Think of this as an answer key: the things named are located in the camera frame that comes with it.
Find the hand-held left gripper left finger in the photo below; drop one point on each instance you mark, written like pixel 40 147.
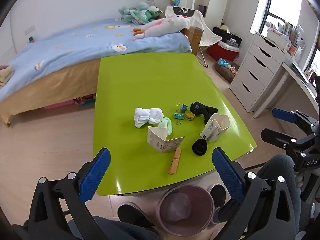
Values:
pixel 95 175

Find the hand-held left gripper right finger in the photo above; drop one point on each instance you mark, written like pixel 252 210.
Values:
pixel 228 175

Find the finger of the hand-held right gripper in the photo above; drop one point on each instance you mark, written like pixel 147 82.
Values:
pixel 283 115
pixel 280 136

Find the pink trash bin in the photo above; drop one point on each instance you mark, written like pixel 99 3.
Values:
pixel 185 208

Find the green white fuzzy scrunchie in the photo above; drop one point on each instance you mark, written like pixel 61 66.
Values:
pixel 166 126

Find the person's black right shoe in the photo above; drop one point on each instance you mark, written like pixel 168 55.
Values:
pixel 218 195

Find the person's black shoe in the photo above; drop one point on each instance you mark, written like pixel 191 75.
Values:
pixel 218 195
pixel 131 213

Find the person's right leg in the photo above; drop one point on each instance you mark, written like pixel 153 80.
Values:
pixel 277 165

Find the person's leg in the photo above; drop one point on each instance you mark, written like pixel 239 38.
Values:
pixel 125 231
pixel 277 165

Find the white desk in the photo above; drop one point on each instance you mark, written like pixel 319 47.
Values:
pixel 297 85

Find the black round cap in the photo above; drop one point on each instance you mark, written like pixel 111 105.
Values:
pixel 199 147

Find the white paper box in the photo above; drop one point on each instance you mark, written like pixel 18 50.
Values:
pixel 216 128

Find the white drawer chest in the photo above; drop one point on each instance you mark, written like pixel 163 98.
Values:
pixel 257 72

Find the person's black left shoe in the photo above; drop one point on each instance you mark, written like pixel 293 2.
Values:
pixel 131 213

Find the wooden clothespin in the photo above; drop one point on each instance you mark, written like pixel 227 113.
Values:
pixel 174 161

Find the person's left leg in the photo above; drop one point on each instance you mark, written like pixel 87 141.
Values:
pixel 125 231

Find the yellow rolled tape measure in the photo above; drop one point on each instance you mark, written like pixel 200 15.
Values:
pixel 189 115

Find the black rolled cloth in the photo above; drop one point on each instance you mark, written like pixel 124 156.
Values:
pixel 202 108

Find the brown pet bed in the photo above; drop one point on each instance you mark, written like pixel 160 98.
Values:
pixel 225 73

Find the opened white paper carton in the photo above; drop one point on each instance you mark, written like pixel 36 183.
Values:
pixel 161 140

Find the blue binder clip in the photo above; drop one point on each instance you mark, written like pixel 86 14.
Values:
pixel 183 108
pixel 179 116

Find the white rolled socks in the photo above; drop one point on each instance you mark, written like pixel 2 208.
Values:
pixel 147 117

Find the pink flat box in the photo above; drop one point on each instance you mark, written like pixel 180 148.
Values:
pixel 60 104

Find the blue toy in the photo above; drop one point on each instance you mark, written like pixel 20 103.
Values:
pixel 223 62

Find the row of books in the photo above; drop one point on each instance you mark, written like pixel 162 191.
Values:
pixel 287 33

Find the red storage box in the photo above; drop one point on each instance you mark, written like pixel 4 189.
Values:
pixel 222 52

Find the bed with beige skirt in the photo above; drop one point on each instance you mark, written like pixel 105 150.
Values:
pixel 50 85

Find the black bag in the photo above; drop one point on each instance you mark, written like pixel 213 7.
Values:
pixel 222 33

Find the white folding chair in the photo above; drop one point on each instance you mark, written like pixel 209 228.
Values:
pixel 207 33

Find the wooden bedside cabinet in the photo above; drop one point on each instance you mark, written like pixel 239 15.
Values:
pixel 194 38

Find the purple box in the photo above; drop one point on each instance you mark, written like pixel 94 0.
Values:
pixel 202 11

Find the beige folded cloth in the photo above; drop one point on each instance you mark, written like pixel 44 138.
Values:
pixel 5 75

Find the white tote bag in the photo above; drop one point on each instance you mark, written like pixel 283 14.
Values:
pixel 182 12

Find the pink white plush toy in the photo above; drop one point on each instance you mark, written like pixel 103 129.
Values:
pixel 165 25

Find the green plush toy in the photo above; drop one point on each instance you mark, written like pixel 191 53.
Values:
pixel 138 13

